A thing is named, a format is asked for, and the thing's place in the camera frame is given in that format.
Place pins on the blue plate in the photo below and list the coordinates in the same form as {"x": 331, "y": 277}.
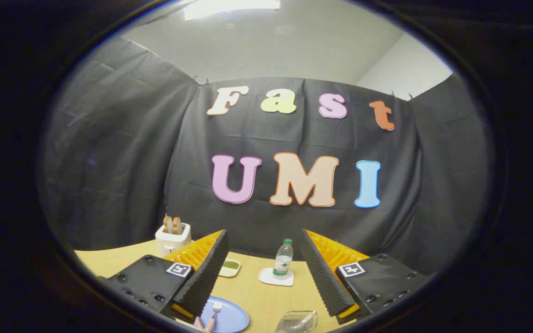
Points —
{"x": 232, "y": 319}

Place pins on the white square coaster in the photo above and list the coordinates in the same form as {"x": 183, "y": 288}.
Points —
{"x": 266, "y": 277}

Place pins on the toast slice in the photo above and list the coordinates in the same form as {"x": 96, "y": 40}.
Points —
{"x": 177, "y": 225}
{"x": 167, "y": 225}

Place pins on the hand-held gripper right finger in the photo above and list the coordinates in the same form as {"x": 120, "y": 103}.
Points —
{"x": 322, "y": 273}

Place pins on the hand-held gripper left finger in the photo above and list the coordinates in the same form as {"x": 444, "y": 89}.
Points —
{"x": 211, "y": 273}

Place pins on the white toaster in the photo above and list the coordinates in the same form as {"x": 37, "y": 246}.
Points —
{"x": 172, "y": 243}

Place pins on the clear plastic water bottle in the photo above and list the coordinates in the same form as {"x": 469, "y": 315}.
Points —
{"x": 283, "y": 261}

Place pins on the white divided snack dish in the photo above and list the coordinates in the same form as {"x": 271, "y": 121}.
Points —
{"x": 230, "y": 267}

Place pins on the clear square glass dish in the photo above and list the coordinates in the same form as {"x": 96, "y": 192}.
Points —
{"x": 299, "y": 321}

